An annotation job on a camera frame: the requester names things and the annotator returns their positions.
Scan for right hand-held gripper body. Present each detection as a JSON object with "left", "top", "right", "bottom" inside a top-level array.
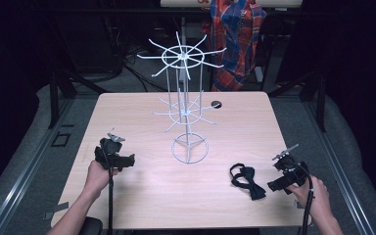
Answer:
[{"left": 271, "top": 143, "right": 309, "bottom": 192}]

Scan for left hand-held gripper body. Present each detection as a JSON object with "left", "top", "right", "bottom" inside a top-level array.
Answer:
[{"left": 94, "top": 132, "right": 126, "bottom": 171}]

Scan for black bow tie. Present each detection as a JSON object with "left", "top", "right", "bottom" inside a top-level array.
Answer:
[{"left": 229, "top": 163, "right": 267, "bottom": 202}]

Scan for white wire display rack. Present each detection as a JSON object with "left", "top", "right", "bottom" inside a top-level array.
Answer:
[{"left": 136, "top": 30, "right": 228, "bottom": 165}]

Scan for person's right hand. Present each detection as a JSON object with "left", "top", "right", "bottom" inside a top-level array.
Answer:
[{"left": 286, "top": 174, "right": 333, "bottom": 220}]

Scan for person's left hand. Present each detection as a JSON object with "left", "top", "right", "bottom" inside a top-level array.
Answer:
[{"left": 83, "top": 159, "right": 119, "bottom": 199}]

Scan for black chair seat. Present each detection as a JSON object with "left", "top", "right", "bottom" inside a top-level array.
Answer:
[{"left": 77, "top": 216, "right": 104, "bottom": 235}]

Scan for black metal stand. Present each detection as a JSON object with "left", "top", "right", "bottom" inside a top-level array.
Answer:
[
  {"left": 267, "top": 70, "right": 328, "bottom": 133},
  {"left": 47, "top": 62, "right": 109, "bottom": 130}
]

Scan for grey tape strip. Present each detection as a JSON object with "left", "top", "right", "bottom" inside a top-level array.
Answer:
[{"left": 42, "top": 201, "right": 71, "bottom": 221}]

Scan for red blue plaid cloth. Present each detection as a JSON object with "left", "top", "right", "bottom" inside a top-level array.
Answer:
[{"left": 202, "top": 0, "right": 267, "bottom": 93}]

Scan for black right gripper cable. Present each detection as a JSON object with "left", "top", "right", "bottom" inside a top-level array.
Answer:
[{"left": 297, "top": 161, "right": 315, "bottom": 235}]

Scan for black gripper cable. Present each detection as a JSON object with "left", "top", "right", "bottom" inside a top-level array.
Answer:
[
  {"left": 108, "top": 166, "right": 116, "bottom": 235},
  {"left": 297, "top": 161, "right": 315, "bottom": 235}
]

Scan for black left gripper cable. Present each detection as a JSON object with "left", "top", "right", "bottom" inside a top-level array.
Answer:
[{"left": 108, "top": 166, "right": 116, "bottom": 235}]

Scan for silver floor rail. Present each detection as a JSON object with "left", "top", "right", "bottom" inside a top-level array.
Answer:
[
  {"left": 0, "top": 97, "right": 76, "bottom": 235},
  {"left": 303, "top": 99, "right": 376, "bottom": 235}
]

